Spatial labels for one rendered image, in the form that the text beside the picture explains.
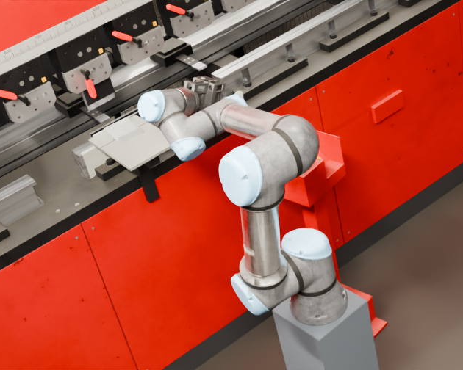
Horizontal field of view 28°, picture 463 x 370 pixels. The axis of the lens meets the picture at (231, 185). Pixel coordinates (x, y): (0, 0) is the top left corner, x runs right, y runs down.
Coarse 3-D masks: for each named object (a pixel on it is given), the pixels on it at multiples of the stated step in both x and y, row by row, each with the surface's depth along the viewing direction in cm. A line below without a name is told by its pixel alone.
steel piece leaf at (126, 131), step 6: (120, 126) 294; (126, 126) 293; (132, 126) 292; (108, 132) 292; (114, 132) 291; (120, 132) 291; (126, 132) 290; (132, 132) 286; (138, 132) 287; (120, 138) 285; (126, 138) 286
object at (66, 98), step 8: (64, 96) 312; (72, 96) 310; (80, 96) 309; (56, 104) 313; (64, 104) 310; (72, 104) 308; (80, 104) 309; (64, 112) 310; (72, 112) 308; (80, 112) 310; (88, 112) 305; (96, 112) 304; (96, 120) 301; (104, 120) 299
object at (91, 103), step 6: (108, 78) 289; (96, 84) 287; (102, 84) 288; (108, 84) 289; (84, 90) 285; (96, 90) 288; (102, 90) 289; (108, 90) 290; (114, 90) 291; (84, 96) 286; (102, 96) 290; (108, 96) 292; (114, 96) 293; (90, 102) 288; (96, 102) 290; (102, 102) 292; (90, 108) 290
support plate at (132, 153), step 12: (132, 120) 295; (144, 120) 294; (144, 132) 288; (156, 132) 286; (96, 144) 288; (108, 144) 287; (120, 144) 285; (132, 144) 284; (144, 144) 282; (156, 144) 281; (168, 144) 279; (120, 156) 279; (132, 156) 278; (144, 156) 276; (156, 156) 277; (132, 168) 273
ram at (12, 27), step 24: (0, 0) 255; (24, 0) 259; (48, 0) 264; (72, 0) 268; (96, 0) 273; (144, 0) 282; (0, 24) 258; (24, 24) 262; (48, 24) 266; (96, 24) 276; (0, 48) 260; (48, 48) 269; (0, 72) 263
